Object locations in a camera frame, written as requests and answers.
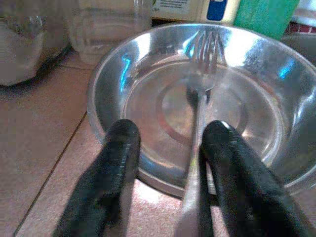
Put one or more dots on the stainless steel sink basin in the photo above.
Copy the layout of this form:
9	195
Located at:
303	44

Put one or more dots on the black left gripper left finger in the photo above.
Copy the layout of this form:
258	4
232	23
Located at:
103	187

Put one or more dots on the green dish soap bottle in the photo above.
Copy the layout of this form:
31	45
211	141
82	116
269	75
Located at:
266	17

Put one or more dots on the steel fork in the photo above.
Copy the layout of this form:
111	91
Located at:
192	192

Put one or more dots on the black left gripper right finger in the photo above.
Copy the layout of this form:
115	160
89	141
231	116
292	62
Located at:
247	197

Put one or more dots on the orange lid glass jar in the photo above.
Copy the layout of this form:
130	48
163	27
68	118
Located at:
106	29

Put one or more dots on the cream water ionizer appliance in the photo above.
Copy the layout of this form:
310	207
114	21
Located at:
187	10

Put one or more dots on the stainless steel bowl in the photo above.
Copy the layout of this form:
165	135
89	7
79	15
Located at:
259	98

